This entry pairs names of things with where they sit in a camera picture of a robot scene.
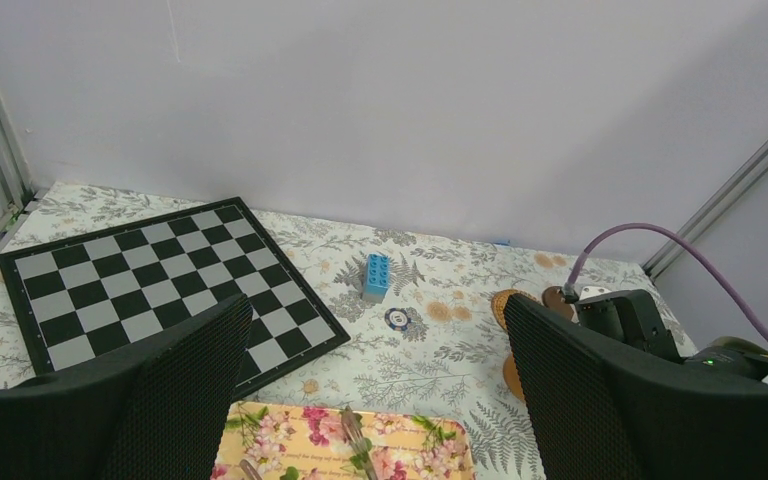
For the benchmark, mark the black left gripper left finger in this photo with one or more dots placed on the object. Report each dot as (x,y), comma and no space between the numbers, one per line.
(153,409)

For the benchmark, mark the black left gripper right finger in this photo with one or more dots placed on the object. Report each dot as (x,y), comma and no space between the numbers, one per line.
(602,409)

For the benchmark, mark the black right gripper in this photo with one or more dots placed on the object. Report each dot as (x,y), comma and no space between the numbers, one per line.
(632,318)

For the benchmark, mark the dark brown coaster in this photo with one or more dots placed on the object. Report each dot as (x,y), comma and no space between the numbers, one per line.
(553,299)

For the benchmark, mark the plain orange coaster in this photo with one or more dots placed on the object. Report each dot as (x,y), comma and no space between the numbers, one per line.
(511,378)

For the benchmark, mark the floral serving tray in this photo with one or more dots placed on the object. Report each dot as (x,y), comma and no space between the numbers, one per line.
(295,442)

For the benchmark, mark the woven tan coaster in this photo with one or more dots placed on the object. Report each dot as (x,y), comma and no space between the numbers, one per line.
(499,301)

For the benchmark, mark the black white checkerboard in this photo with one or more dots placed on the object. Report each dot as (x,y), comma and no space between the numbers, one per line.
(81,297)

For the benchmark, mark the blue toy brick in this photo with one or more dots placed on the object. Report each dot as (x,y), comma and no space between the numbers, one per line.
(376,278)

